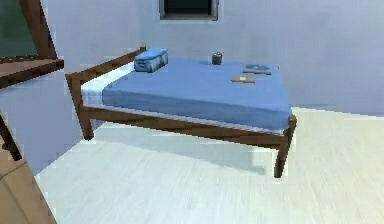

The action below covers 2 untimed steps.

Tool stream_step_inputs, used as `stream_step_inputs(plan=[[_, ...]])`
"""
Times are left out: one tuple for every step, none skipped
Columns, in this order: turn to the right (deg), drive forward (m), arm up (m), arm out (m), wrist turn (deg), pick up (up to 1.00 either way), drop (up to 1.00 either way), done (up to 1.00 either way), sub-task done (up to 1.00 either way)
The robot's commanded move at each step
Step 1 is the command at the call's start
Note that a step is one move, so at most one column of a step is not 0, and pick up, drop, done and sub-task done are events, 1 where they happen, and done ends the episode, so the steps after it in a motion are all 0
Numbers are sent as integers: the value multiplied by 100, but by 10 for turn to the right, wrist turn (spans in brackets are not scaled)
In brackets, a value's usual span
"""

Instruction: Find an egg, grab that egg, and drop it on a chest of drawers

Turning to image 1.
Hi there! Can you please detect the blue pillow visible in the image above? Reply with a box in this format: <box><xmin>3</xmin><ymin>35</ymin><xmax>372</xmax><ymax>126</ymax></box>
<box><xmin>133</xmin><ymin>47</ymin><xmax>169</xmax><ymax>74</ymax></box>

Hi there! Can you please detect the blue bed with wooden frame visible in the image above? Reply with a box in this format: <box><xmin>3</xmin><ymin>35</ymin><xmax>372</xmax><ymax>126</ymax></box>
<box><xmin>65</xmin><ymin>46</ymin><xmax>298</xmax><ymax>179</ymax></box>

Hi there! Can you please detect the dark window with grey frame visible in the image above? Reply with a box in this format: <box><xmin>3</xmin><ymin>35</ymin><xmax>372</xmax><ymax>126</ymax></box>
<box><xmin>158</xmin><ymin>0</ymin><xmax>220</xmax><ymax>22</ymax></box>

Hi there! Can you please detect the light brown wooden cabinet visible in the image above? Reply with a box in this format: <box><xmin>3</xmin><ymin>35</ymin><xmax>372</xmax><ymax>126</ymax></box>
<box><xmin>0</xmin><ymin>113</ymin><xmax>58</xmax><ymax>224</ymax></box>

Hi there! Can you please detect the flat brown book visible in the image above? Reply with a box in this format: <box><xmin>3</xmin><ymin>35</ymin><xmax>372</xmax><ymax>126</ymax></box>
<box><xmin>230</xmin><ymin>74</ymin><xmax>257</xmax><ymax>84</ymax></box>

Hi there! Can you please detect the dark grey cylindrical can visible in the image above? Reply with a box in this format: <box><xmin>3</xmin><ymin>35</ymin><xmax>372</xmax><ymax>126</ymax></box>
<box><xmin>211</xmin><ymin>51</ymin><xmax>224</xmax><ymax>66</ymax></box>

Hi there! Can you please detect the brown wooden furniture with mirror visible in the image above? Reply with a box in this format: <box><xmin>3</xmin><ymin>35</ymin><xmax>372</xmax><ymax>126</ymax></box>
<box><xmin>0</xmin><ymin>0</ymin><xmax>65</xmax><ymax>90</ymax></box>

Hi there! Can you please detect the blue disc on brown book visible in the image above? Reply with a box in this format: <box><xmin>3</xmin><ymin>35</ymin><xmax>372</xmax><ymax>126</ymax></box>
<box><xmin>242</xmin><ymin>63</ymin><xmax>272</xmax><ymax>76</ymax></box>

